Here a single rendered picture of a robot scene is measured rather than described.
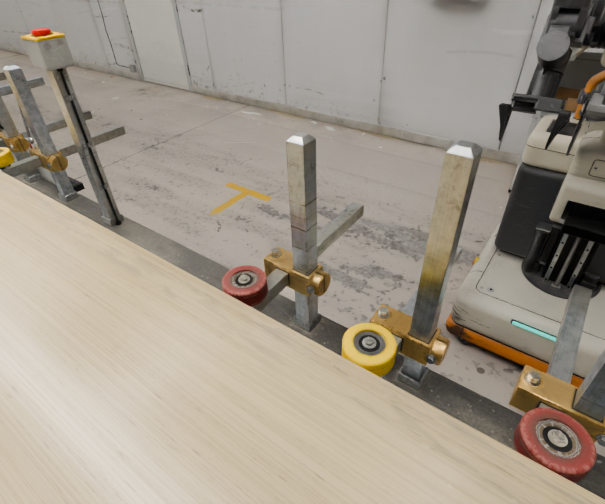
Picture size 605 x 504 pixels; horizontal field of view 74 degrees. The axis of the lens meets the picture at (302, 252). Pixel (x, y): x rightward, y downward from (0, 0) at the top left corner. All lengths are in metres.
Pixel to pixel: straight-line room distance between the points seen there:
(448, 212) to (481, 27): 2.75
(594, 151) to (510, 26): 1.93
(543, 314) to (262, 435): 1.33
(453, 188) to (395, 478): 0.35
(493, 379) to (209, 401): 1.38
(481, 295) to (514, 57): 1.95
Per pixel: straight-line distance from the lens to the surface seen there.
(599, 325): 1.76
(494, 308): 1.68
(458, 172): 0.54
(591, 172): 1.42
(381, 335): 0.63
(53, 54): 1.19
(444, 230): 0.58
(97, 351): 0.69
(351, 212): 0.99
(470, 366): 1.81
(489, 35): 3.26
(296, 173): 0.67
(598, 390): 0.69
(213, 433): 0.56
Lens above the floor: 1.38
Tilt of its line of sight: 38 degrees down
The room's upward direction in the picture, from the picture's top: 2 degrees counter-clockwise
